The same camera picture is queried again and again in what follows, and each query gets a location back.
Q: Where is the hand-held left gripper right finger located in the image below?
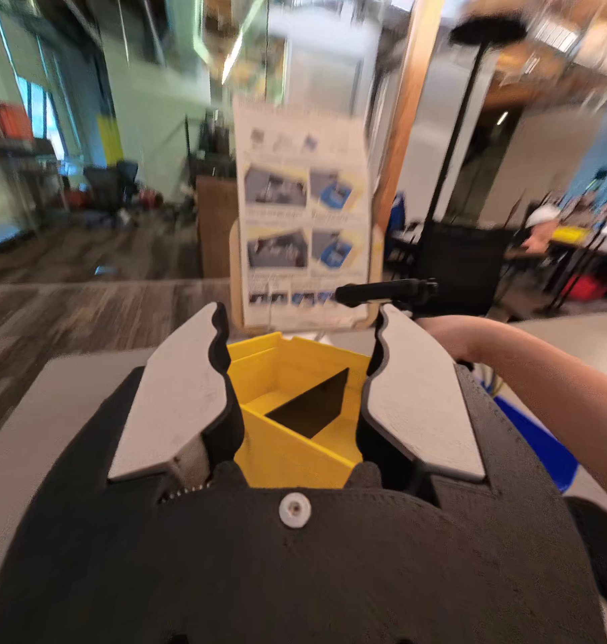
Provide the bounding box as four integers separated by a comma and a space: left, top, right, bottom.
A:
357, 303, 487, 483

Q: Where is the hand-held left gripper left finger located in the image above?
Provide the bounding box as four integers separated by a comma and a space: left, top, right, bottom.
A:
107, 302, 246, 481

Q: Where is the yellow plastic bin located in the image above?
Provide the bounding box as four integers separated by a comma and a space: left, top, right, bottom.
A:
226, 331, 374, 490

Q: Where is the blue plastic bin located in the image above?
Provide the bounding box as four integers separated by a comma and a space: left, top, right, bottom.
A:
484, 392, 579, 494

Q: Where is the person's right forearm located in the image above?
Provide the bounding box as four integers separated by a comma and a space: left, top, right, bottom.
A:
416, 316, 607, 510

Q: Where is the black mesh office chair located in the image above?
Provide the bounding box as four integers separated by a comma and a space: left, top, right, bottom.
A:
416, 221, 516, 319

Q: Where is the black bin divider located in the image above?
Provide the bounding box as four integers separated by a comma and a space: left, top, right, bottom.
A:
265, 367, 350, 439

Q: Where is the instruction poster stand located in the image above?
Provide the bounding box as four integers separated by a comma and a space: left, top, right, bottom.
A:
229, 96, 385, 334

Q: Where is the brown wooden cabinet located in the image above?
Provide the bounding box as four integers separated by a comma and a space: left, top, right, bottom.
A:
197, 175, 240, 279

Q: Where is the wooden pillar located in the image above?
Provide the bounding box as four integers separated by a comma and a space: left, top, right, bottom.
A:
373, 0, 446, 242

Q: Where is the red storage bin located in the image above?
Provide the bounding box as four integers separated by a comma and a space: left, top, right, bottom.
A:
565, 274, 607, 301

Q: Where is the dark office chair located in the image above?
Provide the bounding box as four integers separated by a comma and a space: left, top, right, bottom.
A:
84, 161, 139, 229

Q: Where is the person's black t-shirt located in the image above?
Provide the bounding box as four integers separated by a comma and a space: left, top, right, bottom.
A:
566, 495, 607, 612

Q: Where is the black pole stand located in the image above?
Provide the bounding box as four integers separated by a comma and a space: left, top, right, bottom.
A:
424, 17, 529, 227

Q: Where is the orange box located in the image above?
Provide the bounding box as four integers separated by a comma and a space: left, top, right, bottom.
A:
0, 101, 33, 142

